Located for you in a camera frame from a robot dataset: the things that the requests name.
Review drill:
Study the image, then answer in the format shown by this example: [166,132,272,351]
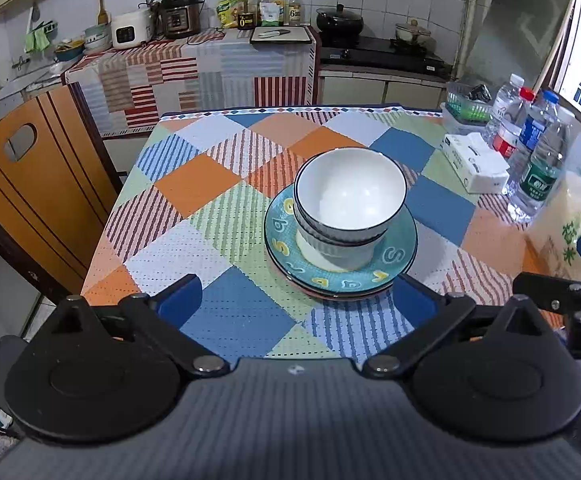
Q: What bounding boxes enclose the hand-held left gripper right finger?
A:
[360,276,543,381]

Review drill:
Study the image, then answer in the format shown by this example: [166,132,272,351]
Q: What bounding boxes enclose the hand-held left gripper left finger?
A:
[50,274,231,377]

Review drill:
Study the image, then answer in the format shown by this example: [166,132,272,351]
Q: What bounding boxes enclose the white ribbed bowl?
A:
[295,224,377,272]
[293,148,408,247]

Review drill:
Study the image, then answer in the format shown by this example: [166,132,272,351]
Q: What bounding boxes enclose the teal printed plate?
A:
[264,182,418,295]

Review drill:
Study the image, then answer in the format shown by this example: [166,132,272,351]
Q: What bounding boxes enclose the stacked bowls on counter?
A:
[84,23,114,54]

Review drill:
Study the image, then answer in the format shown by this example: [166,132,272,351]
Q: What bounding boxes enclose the rice bag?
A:
[524,170,581,283]

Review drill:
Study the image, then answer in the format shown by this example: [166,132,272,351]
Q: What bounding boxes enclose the green label water bottle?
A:
[507,110,577,222]

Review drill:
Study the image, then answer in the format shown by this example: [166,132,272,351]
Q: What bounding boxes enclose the patchwork tablecloth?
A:
[80,105,571,362]

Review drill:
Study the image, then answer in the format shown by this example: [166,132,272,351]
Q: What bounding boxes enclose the blue label water bottle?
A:
[517,89,562,163]

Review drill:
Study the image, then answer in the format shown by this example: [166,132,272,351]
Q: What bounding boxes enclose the red label water bottle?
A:
[491,87,537,162]

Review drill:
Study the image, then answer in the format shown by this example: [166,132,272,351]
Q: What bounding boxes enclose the white tissue pack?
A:
[439,133,511,195]

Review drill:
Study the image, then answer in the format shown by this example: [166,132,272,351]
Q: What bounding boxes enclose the white cap water bottle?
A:
[485,73,527,137]

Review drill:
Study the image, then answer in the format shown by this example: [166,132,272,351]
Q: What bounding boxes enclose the orange wooden chair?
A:
[0,82,124,302]

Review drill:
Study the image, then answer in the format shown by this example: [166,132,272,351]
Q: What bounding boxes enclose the green plastic basket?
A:
[443,81,497,127]

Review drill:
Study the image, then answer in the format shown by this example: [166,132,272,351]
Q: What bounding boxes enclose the lower kitchen cabinet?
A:
[317,70,447,109]

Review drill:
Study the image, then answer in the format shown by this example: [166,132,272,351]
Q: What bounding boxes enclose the patchwork counter cloth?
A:
[64,26,319,139]

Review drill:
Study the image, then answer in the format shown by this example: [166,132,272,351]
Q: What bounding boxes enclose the grey leaning panel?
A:
[469,0,581,92]

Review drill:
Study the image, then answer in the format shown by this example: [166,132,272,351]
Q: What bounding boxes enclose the black gas stove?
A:
[319,35,447,80]

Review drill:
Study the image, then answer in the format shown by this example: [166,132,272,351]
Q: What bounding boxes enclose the small lidded pot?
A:
[395,18,433,47]

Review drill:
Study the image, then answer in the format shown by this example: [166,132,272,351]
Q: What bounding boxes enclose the small basin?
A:
[52,38,86,62]

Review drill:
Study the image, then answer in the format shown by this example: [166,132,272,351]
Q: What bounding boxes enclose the white rice cooker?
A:
[111,8,154,50]

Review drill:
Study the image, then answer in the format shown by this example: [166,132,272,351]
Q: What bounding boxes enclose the cutting board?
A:
[249,25,314,46]

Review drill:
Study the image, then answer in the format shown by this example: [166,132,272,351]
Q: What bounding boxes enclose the dark pressure cooker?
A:
[159,0,204,40]

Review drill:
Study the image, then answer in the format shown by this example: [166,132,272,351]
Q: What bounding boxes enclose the yellow green snack bag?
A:
[216,0,242,30]

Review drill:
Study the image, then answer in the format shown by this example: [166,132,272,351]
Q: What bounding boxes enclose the black wok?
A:
[315,3,365,38]

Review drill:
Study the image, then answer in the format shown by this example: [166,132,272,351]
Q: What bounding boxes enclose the green cloth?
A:
[23,21,59,54]

